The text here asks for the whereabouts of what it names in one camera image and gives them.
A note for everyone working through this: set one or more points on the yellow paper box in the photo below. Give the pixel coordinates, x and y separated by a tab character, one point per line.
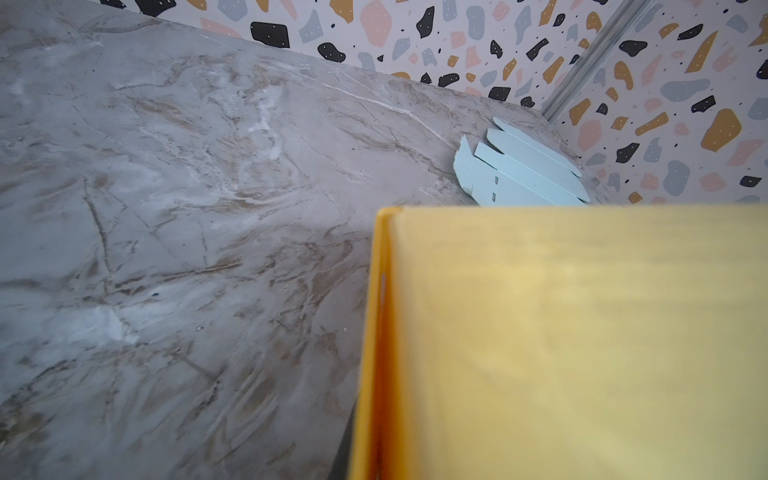
565	343

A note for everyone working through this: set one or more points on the light blue flat paper box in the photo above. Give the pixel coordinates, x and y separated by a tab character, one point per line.
509	168

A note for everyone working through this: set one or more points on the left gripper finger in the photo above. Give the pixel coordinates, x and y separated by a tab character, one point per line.
340	466

